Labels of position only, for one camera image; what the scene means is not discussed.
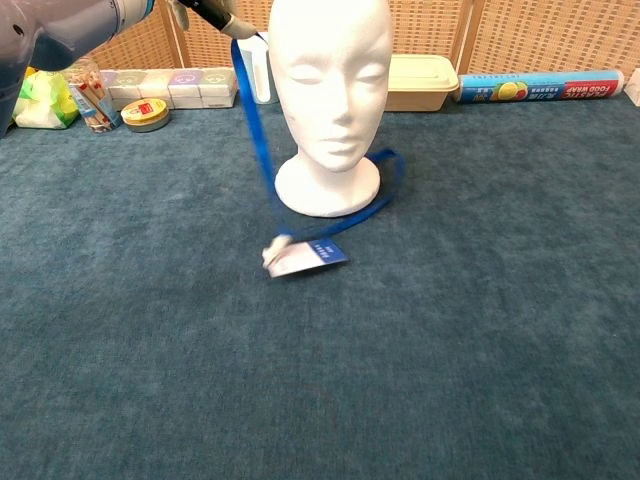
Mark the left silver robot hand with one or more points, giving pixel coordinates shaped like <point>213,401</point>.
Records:
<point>215,12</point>

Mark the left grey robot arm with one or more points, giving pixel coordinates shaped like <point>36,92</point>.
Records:
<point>50,35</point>

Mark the green small box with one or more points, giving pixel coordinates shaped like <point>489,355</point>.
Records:
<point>127,85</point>
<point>217,86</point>

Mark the purple small box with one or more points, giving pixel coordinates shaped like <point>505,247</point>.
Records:
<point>185,86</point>

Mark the white measuring cup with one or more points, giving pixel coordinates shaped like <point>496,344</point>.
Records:
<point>262,80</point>

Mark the pink small box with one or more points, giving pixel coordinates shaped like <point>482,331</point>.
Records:
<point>156,85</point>

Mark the round tin yellow lid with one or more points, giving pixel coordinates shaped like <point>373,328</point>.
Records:
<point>145,114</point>

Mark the lavender small box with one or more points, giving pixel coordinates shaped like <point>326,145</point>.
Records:
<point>107,80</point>

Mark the white foam mannequin head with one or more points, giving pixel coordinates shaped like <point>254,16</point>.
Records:
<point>330,100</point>

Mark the clear jar with sticks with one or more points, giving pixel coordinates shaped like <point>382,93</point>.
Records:
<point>95,105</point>

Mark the green white tissue pack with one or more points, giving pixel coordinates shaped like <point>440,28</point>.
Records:
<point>45,105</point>

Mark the beige lidded lunch box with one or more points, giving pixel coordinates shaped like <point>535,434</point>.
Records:
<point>425,82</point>

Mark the wicker folding screen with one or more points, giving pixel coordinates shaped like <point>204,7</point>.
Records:
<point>500,30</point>

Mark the dark teal table cloth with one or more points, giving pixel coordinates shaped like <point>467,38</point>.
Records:
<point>100,300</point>

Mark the white cardboard box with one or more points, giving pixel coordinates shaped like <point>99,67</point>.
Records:
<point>634,87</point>

